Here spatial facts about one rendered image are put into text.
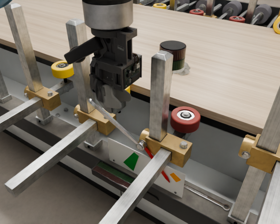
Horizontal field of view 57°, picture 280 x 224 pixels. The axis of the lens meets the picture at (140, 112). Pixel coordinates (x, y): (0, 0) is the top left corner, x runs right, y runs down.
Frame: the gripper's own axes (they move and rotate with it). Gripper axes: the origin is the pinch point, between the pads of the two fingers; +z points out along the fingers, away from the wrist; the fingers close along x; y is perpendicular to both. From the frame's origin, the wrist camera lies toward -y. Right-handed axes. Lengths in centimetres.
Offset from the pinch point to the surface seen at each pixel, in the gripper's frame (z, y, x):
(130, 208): 12.1, 15.0, -12.9
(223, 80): 7.4, 15.8, 40.4
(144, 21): 7, -39, 78
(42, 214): 98, -57, 0
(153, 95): -3.0, 8.6, 6.2
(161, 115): 1.8, 11.1, 6.2
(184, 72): 6.4, 3.1, 36.8
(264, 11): 14, 6, 156
